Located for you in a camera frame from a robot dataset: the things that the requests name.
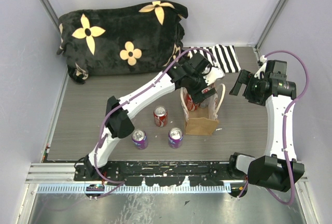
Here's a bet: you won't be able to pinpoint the black mounting rail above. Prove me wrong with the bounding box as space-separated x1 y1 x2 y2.
74 160 247 187

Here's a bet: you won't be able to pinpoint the black white striped cloth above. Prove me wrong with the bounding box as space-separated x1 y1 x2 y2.
187 44 241 73

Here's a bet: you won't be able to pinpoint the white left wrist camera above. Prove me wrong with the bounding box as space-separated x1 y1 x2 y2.
203 66 225 86

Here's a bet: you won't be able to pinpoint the white slotted cable duct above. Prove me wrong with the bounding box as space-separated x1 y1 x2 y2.
36 184 231 194

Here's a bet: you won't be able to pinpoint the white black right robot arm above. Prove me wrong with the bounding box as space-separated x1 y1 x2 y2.
227 57 305 192

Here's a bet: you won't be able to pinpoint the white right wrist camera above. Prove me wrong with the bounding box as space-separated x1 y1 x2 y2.
254 55 267 79

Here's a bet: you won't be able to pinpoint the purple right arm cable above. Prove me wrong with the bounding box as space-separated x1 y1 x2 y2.
237 50 311 206

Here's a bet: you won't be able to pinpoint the silver blue Red Bull can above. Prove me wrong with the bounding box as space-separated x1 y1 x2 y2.
199 85 214 108

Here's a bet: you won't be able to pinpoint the black floral plush blanket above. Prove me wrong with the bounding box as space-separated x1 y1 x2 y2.
57 0 188 84

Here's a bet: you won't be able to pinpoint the purple Fanta can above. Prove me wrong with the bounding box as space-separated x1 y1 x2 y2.
131 129 148 149
168 128 183 148

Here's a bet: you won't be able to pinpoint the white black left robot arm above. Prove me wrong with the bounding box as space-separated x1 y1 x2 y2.
84 48 225 180

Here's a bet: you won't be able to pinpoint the red Coca-Cola can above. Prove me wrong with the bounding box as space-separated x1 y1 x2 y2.
154 106 168 127
185 94 200 111

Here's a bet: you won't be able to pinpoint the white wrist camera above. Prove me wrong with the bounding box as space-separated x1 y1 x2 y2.
254 55 267 79
203 66 225 86

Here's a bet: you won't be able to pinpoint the brown canvas tote bag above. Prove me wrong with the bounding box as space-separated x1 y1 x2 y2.
180 83 226 136

